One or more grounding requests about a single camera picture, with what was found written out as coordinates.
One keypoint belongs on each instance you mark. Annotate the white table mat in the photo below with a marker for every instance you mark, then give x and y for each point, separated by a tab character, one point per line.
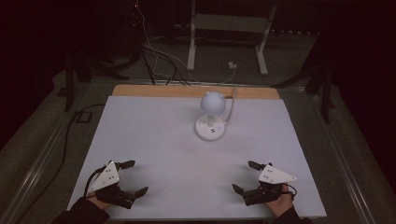
186	174

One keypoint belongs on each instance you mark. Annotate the black tripod stand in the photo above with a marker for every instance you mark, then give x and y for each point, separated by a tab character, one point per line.
79	68
317	81

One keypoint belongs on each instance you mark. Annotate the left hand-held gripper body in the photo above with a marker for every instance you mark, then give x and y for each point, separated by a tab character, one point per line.
107	183

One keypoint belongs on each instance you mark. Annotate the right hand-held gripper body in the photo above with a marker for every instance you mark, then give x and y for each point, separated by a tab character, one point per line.
267	186

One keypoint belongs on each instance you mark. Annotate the person's left hand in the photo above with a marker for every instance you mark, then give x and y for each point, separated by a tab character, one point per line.
99	201

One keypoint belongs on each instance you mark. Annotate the white power plug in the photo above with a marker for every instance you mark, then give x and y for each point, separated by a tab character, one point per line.
232	65

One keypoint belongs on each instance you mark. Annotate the white round desk lamp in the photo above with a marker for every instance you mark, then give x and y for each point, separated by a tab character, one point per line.
211	116

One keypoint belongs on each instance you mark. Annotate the white metal stand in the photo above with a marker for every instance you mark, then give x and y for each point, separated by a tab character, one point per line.
229	34

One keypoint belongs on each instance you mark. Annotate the person's right hand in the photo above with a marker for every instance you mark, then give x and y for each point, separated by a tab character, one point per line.
281	203

